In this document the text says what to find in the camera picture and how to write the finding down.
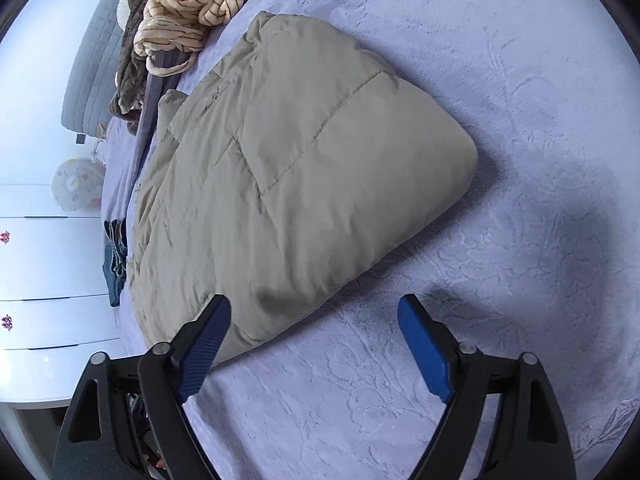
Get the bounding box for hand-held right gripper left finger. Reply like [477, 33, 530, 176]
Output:
[51, 294, 232, 480]

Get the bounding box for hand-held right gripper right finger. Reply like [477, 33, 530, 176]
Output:
[397, 294, 577, 480]

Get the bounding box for beige puffer jacket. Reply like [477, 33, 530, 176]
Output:
[129, 10, 478, 363]

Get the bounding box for folded blue jeans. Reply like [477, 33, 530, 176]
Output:
[101, 217, 132, 307]

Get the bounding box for lavender plush bed blanket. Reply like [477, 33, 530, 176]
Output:
[100, 0, 640, 480]

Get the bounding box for white wardrobe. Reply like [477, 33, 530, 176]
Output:
[0, 25, 126, 411]

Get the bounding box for white covered fan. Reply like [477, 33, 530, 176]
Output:
[50, 157, 106, 213]

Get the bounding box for grey purple fleece cloth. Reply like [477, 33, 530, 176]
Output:
[132, 45, 201, 146]

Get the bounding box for brown fleece garment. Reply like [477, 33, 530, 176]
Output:
[109, 0, 166, 121]

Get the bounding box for grey quilted headboard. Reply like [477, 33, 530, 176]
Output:
[61, 0, 146, 143]

